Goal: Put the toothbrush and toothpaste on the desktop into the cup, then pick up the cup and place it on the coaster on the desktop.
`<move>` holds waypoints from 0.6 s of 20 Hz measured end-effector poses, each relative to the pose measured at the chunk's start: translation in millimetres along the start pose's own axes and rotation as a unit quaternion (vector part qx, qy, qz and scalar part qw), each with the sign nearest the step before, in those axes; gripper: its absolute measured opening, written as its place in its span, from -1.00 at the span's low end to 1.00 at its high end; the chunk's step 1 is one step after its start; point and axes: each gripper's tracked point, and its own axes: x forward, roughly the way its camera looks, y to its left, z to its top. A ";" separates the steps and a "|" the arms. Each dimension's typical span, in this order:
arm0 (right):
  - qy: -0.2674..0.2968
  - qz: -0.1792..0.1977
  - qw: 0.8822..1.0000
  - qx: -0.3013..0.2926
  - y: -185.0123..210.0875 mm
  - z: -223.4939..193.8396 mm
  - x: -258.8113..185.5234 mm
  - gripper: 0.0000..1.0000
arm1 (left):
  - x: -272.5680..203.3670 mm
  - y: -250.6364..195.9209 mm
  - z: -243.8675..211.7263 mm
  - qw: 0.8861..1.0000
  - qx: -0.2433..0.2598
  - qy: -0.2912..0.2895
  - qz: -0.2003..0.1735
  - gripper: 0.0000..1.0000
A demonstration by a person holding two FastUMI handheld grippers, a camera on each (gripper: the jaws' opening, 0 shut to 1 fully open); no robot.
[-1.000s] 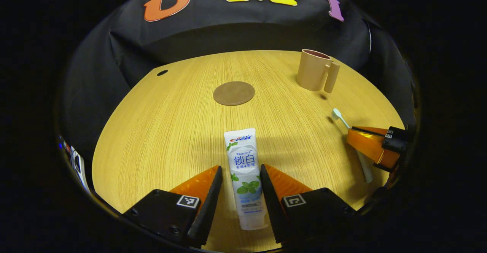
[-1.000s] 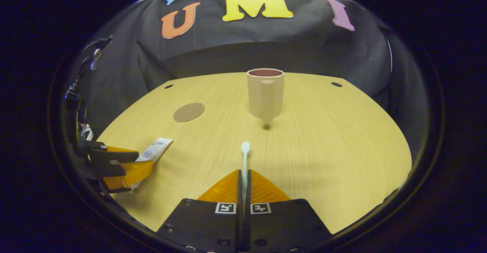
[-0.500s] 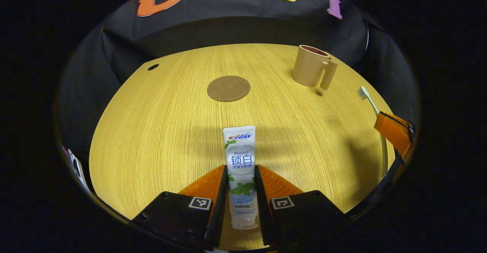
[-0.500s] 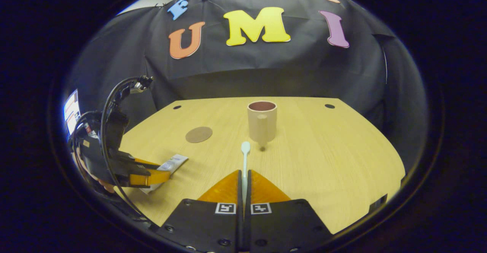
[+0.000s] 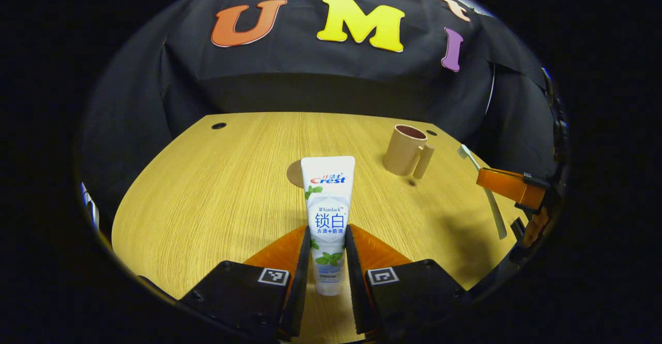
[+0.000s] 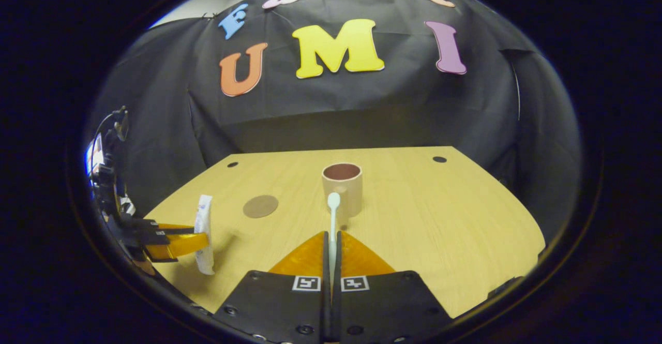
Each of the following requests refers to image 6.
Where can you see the white toothpaste tube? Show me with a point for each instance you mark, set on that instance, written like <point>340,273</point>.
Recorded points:
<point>204,220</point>

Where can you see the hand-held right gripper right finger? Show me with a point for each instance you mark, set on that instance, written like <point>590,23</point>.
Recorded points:
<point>382,308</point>

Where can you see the round brown coaster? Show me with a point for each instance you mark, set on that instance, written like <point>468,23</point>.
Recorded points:
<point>260,206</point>

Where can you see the pale green toothbrush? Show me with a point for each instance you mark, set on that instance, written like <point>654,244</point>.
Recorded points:
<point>333,214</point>

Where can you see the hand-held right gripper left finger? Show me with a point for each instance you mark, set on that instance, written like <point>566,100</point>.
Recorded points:
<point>279,308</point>

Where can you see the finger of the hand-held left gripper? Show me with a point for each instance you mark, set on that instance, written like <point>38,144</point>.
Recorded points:
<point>145,224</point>
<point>152,239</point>

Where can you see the beige cup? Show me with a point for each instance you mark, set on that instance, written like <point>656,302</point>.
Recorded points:
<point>349,189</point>

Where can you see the black backdrop cloth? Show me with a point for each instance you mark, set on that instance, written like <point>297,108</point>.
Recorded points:
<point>362,111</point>

